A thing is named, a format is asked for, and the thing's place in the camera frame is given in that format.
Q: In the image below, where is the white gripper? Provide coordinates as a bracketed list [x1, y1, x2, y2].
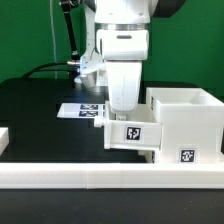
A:
[96, 24, 149, 121]

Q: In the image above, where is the white drawer tray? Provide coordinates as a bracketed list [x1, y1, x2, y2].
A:
[94, 101, 162, 151]
[138, 150, 155, 163]

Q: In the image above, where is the white drawer cabinet box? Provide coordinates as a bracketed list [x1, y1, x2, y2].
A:
[146, 88, 224, 164]

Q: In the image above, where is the white front drawer tray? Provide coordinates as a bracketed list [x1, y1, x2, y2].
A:
[138, 150, 155, 163]

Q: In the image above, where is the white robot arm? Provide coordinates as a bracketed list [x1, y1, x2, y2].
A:
[80, 0, 186, 120]

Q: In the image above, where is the white marker base plate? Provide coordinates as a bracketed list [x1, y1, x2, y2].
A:
[57, 103, 105, 119]

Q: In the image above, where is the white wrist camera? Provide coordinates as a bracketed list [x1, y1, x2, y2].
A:
[80, 55, 107, 88]

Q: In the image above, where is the black camera stand pole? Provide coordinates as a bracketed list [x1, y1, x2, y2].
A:
[59, 0, 82, 63]

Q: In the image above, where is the white front border rail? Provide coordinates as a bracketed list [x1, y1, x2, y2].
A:
[0, 163, 224, 189]

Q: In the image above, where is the white border rail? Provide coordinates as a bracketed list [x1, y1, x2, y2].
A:
[0, 163, 224, 189]
[0, 127, 9, 155]

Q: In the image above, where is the black cable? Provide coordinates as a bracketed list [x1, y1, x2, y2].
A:
[21, 61, 81, 80]

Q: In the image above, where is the white left border rail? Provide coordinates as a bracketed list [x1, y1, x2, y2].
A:
[0, 127, 9, 155]

